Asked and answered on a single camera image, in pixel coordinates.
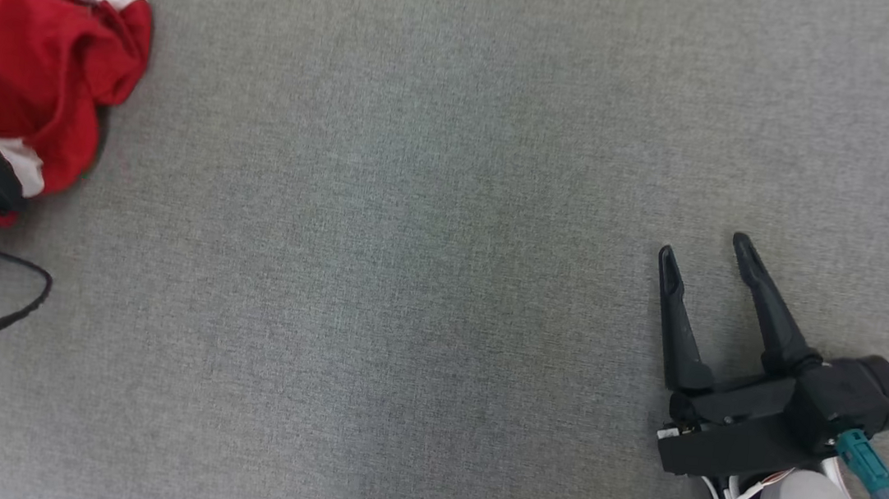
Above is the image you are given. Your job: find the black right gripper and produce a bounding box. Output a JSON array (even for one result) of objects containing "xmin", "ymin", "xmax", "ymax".
[{"xmin": 636, "ymin": 224, "xmax": 889, "ymax": 499}]

